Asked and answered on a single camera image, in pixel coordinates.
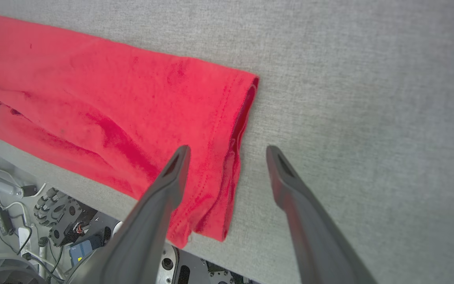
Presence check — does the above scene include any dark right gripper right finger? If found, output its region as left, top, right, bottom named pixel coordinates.
left=266, top=145, right=378, bottom=284

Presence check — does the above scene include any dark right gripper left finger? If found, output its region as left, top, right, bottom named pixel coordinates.
left=66, top=145, right=192, bottom=284

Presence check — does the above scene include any red and white jersey garment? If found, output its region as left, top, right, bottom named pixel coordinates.
left=0, top=11, right=260, bottom=250

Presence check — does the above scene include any small blue box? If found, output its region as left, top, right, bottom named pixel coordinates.
left=69, top=234, right=106, bottom=268

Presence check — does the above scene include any black mecanum wheel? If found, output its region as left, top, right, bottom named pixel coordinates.
left=33, top=187, right=98, bottom=248

